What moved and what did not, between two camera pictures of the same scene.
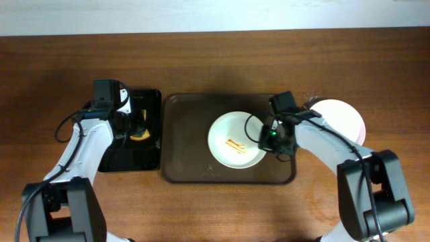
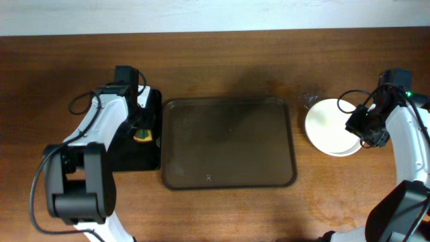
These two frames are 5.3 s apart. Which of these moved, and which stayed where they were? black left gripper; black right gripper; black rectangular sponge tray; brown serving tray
Moved: black right gripper; black left gripper
Stayed: brown serving tray; black rectangular sponge tray
